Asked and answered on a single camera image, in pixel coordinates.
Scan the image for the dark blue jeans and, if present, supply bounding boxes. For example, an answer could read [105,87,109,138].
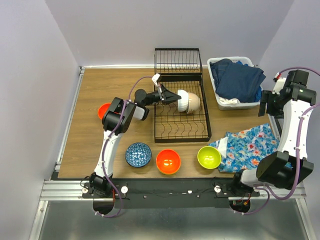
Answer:
[209,58,266,103]

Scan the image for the blue patterned bowl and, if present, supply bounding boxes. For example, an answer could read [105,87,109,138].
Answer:
[124,142,152,168]

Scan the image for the blue floral cloth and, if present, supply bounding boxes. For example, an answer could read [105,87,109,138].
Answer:
[208,123,279,174]

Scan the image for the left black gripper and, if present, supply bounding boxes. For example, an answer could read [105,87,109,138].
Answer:
[144,84,181,107]

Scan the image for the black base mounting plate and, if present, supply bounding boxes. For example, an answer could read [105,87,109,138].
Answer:
[80,177,260,209]

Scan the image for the white bowl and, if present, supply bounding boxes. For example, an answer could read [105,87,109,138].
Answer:
[186,92,201,114]
[177,89,189,112]

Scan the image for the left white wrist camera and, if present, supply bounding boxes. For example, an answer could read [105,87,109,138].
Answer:
[151,73,161,88]

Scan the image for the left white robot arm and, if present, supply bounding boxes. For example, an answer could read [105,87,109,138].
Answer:
[89,83,182,198]

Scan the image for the orange bowl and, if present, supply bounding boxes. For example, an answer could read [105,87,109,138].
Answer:
[97,102,111,120]
[155,149,181,175]

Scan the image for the lime green bowl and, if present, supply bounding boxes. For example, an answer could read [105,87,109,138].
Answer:
[197,146,222,170]

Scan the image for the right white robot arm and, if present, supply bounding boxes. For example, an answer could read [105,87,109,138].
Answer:
[230,66,319,200]

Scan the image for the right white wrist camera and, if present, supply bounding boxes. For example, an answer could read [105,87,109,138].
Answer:
[272,72,286,95]

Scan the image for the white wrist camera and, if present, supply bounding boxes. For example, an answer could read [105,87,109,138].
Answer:
[272,72,286,95]
[151,73,161,88]

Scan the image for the white plastic laundry basket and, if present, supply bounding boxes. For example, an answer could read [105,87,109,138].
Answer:
[207,56,260,110]

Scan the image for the orange bowl far left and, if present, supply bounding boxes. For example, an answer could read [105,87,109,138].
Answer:
[97,102,111,120]

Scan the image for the white cloth in basket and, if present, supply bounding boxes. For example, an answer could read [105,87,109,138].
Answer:
[218,97,241,105]

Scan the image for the orange bowl centre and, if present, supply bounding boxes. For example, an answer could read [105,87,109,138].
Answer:
[155,149,181,175]

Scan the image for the black wire dish rack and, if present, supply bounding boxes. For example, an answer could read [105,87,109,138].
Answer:
[154,47,212,143]

